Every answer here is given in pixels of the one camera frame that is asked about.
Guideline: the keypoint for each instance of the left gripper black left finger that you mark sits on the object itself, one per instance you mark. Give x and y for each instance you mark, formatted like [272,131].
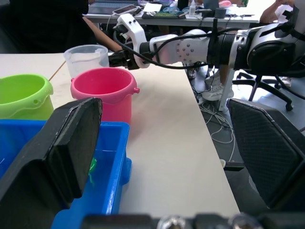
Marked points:
[59,155]

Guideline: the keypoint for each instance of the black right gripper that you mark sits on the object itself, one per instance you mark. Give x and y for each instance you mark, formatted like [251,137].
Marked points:
[132,62]

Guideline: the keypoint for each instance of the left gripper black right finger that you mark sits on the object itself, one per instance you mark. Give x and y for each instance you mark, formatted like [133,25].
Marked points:
[269,148]

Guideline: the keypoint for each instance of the clear plastic measuring cup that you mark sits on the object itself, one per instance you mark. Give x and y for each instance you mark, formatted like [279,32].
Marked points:
[83,59]

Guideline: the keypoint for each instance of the pink plastic bucket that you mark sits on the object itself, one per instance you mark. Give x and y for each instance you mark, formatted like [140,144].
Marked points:
[107,90]

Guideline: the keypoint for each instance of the green toy fish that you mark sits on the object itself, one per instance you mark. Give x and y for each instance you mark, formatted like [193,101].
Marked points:
[93,164]

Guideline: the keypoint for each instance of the blue plastic tub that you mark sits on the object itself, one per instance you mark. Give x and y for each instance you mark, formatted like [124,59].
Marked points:
[112,162]

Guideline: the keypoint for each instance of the green plastic bucket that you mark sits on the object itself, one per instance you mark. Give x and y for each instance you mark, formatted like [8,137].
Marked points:
[21,93]

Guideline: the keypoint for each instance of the smartphone with pink case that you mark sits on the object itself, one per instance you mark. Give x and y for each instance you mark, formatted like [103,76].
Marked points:
[125,9]

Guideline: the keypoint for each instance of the black office chair base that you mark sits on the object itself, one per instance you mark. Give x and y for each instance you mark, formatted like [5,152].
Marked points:
[269,88]

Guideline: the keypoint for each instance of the white sneaker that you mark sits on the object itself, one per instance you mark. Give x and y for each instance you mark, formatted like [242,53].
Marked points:
[215,91]

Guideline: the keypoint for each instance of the bystander in black clothes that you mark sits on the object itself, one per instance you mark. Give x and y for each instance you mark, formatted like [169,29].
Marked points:
[40,23]

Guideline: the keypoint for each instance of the small white dropper bottle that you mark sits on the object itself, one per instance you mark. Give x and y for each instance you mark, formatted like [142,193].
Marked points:
[192,9]

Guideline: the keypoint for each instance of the black cylinder speaker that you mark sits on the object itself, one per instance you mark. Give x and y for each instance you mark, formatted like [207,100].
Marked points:
[220,13]

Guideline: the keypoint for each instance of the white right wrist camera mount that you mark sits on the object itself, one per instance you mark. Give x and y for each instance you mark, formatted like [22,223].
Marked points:
[135,31]

